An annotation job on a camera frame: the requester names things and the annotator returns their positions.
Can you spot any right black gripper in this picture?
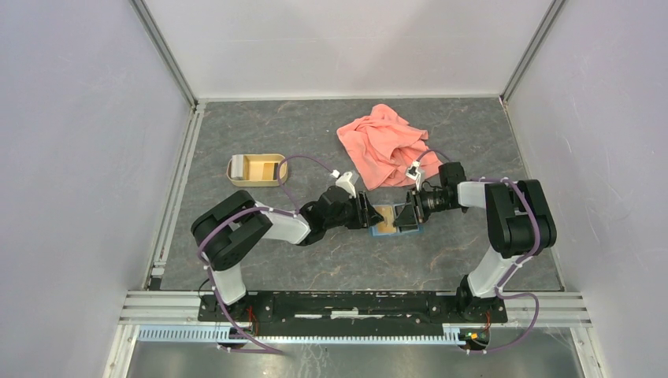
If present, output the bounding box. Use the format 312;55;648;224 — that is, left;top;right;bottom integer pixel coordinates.
393;185;455;226

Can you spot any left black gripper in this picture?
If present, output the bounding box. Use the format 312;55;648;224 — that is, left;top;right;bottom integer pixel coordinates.
325;191;384;230

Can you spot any blue card holder wallet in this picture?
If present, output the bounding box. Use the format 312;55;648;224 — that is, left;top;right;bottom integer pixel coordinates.
369;204;424;237

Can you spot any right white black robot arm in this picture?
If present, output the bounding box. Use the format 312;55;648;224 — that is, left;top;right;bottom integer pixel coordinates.
393;162;557;321

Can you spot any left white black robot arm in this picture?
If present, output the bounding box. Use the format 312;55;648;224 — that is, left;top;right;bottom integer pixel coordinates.
191;186;384;321

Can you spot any grey card stack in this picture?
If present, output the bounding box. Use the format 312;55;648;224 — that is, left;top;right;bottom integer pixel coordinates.
228;154;247;180

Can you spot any pink crumpled cloth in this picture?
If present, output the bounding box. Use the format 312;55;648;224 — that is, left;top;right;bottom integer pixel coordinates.
336;104;442;191

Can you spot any beige oval tray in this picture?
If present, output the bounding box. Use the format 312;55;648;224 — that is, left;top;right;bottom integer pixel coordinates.
226;154;288;187

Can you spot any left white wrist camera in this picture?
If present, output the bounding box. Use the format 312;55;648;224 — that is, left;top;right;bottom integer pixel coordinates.
330;169;359;198

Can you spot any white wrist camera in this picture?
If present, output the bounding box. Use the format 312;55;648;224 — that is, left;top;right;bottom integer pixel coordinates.
405;161;424;191
330;169;359;198

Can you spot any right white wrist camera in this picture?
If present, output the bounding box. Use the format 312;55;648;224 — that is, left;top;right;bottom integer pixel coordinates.
405;161;424;191

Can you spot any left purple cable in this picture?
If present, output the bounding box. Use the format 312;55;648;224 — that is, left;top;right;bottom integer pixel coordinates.
195;154;340;356

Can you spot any purple cable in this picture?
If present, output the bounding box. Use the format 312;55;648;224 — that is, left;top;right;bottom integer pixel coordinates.
195;154;340;356
414;150;544;356

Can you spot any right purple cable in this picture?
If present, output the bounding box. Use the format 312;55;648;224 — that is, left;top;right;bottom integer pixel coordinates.
414;150;544;356

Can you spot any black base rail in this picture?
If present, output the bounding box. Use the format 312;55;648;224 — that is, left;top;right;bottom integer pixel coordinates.
198;291;508;337

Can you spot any white slotted cable duct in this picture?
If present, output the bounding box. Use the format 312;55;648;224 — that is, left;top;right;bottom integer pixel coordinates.
136;325;482;347

